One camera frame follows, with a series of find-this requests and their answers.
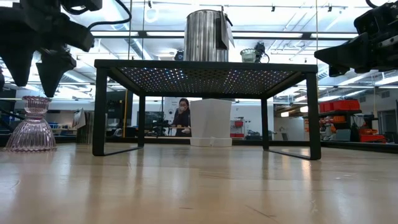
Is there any metal shelf rack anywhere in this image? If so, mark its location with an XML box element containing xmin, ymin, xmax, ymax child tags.
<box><xmin>306</xmin><ymin>99</ymin><xmax>363</xmax><ymax>141</ymax></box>

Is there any black perforated metal riser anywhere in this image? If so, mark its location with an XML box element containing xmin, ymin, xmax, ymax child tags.
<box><xmin>92</xmin><ymin>58</ymin><xmax>322</xmax><ymax>161</ymax></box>

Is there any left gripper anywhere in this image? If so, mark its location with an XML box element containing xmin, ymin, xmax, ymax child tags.
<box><xmin>0</xmin><ymin>7</ymin><xmax>95</xmax><ymax>98</ymax></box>

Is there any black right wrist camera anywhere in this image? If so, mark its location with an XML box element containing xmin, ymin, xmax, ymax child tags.
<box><xmin>353</xmin><ymin>2</ymin><xmax>386</xmax><ymax>34</ymax></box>

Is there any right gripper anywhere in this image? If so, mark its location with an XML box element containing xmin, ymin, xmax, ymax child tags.
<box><xmin>314</xmin><ymin>27</ymin><xmax>398</xmax><ymax>72</ymax></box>

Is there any red crate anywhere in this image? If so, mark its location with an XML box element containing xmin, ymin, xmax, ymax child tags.
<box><xmin>359</xmin><ymin>128</ymin><xmax>388</xmax><ymax>144</ymax></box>

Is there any white hexagonal plant pot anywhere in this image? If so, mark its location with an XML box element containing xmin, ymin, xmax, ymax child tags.
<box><xmin>189</xmin><ymin>98</ymin><xmax>233</xmax><ymax>147</ymax></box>

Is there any person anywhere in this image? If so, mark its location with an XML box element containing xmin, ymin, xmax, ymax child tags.
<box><xmin>172</xmin><ymin>98</ymin><xmax>191</xmax><ymax>137</ymax></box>

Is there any olive ribbed glass candlestick holder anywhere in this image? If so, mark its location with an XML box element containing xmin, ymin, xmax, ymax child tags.
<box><xmin>239</xmin><ymin>48</ymin><xmax>257</xmax><ymax>63</ymax></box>

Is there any red plastic storage bin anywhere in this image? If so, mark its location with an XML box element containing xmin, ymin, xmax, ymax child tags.
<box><xmin>319</xmin><ymin>101</ymin><xmax>334</xmax><ymax>113</ymax></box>
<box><xmin>332</xmin><ymin>99</ymin><xmax>361</xmax><ymax>112</ymax></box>

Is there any pink ribbed glass candlestick holder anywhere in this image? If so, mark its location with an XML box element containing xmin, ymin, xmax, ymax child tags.
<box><xmin>3</xmin><ymin>95</ymin><xmax>58</xmax><ymax>153</ymax></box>

